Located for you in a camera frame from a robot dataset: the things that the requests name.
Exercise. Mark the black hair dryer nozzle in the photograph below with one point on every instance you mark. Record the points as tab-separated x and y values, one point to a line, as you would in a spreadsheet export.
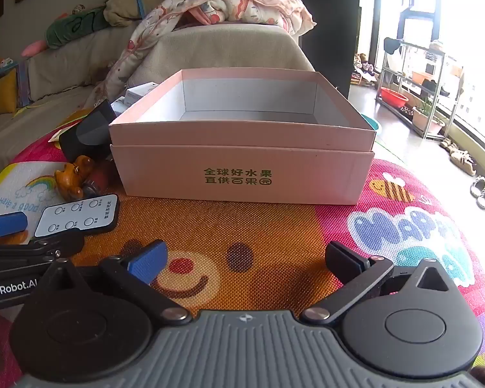
85	129

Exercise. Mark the teal plastic basin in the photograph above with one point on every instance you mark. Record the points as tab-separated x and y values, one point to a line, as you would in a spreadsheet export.
372	123

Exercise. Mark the metal shelf rack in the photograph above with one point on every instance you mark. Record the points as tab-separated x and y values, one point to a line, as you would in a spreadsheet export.
439	89

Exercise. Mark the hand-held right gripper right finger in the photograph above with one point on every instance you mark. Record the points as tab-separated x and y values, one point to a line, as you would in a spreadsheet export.
341	260

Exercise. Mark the yellow cushion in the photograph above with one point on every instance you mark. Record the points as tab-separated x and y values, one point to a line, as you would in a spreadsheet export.
0	93

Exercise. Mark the beige shoes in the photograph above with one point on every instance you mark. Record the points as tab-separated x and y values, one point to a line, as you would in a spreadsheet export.
460	159

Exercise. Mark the pink printed blanket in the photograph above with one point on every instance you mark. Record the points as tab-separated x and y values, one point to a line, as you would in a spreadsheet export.
242	0

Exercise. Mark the red plastic basin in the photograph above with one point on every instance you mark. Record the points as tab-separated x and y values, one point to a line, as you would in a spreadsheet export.
394	98

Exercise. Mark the small white box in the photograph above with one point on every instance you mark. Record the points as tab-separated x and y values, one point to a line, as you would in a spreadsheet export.
139	91

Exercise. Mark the yellow plush toy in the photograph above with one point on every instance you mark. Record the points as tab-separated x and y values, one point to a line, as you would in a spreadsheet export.
0	66

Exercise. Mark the colourful cartoon play mat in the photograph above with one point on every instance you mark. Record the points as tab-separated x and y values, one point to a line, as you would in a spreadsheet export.
246	226

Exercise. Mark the brown bear figurine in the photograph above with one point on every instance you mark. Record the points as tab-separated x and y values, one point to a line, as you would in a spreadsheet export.
70	178

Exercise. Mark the black hat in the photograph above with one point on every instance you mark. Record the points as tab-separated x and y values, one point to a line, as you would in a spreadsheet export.
392	44

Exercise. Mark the green plush toy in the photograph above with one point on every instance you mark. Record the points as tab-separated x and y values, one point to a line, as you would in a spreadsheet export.
72	26

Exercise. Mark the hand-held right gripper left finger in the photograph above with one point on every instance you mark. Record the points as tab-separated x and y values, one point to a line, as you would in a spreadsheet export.
147	262

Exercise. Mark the pile of plush toys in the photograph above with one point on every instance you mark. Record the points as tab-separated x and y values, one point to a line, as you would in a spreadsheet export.
365	70

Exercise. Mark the potted plant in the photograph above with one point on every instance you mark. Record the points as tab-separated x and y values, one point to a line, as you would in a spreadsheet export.
424	117

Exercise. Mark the pink cardboard box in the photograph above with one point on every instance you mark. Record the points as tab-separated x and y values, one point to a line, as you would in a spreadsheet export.
242	169

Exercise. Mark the beige covered sofa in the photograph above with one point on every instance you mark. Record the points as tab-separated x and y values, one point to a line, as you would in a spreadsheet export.
210	52

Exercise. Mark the white remote control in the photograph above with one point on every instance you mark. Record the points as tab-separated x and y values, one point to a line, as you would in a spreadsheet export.
76	214

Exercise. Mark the pink plush toy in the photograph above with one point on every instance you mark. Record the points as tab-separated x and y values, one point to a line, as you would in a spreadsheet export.
32	48

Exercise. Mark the beige pillow with blue stripe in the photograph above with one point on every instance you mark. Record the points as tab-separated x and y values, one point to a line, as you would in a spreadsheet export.
121	8

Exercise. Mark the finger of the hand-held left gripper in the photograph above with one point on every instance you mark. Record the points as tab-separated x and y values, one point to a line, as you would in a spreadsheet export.
4	225
44	244

